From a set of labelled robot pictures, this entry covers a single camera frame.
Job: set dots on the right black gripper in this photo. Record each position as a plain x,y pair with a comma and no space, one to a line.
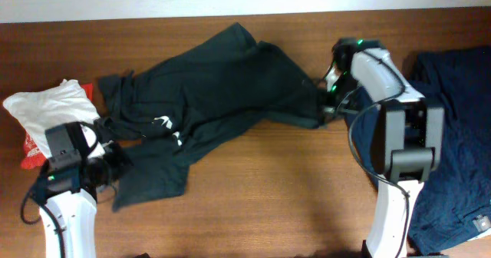
331,112

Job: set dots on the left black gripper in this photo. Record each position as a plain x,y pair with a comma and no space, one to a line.
116,153

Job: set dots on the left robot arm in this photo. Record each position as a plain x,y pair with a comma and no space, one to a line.
66,189

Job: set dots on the black Nike t-shirt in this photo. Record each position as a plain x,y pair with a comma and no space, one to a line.
183,108

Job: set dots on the navy blue garment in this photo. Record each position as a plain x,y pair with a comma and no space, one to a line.
454,204

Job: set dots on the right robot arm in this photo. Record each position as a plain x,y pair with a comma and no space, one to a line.
407,140

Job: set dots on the red folded shirt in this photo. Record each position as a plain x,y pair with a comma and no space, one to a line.
33,156

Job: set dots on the white folded shirt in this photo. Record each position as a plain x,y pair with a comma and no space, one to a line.
39,111

